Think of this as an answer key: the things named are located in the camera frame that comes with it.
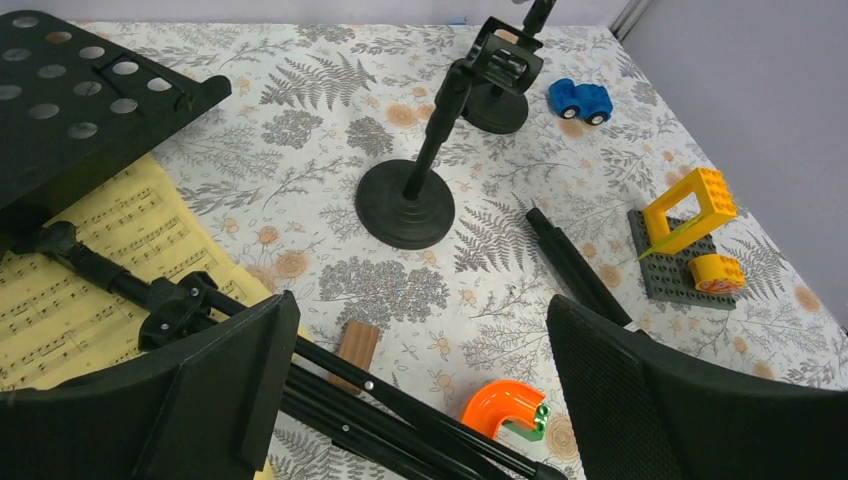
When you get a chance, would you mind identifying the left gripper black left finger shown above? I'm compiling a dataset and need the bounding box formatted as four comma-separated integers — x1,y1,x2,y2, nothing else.
1,294,300,479

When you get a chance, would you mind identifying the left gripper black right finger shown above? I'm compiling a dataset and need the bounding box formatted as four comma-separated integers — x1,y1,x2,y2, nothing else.
546,295,847,479

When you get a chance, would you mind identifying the yellow sheet music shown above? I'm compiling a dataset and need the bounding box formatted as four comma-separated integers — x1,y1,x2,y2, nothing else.
0,153,313,480

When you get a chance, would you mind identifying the black round stand base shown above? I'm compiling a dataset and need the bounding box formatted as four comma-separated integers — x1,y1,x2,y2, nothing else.
354,17,543,250

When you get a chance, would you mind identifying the black microphone stand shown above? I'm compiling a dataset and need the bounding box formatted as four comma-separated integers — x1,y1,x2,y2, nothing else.
461,0,555,135

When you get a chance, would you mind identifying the green toy brick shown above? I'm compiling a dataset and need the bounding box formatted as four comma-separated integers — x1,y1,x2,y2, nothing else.
502,403,551,442

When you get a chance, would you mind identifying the yellow orange toy cylinder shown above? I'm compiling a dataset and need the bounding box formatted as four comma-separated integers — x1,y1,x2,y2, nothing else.
688,253,747,294

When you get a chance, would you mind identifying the lime green fence piece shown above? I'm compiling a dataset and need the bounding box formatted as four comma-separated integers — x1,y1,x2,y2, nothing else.
637,214,704,260

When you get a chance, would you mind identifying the wooden block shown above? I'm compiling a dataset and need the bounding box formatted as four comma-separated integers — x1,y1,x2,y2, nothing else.
336,320,382,371

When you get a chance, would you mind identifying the yellow toy brick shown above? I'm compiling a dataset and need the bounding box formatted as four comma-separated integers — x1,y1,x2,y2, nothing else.
642,167,738,255

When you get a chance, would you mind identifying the blue toy car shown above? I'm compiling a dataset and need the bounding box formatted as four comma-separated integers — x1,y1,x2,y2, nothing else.
548,78,614,126

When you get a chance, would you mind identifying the floral table mat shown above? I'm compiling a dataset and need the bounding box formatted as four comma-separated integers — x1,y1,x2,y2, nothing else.
86,22,847,479

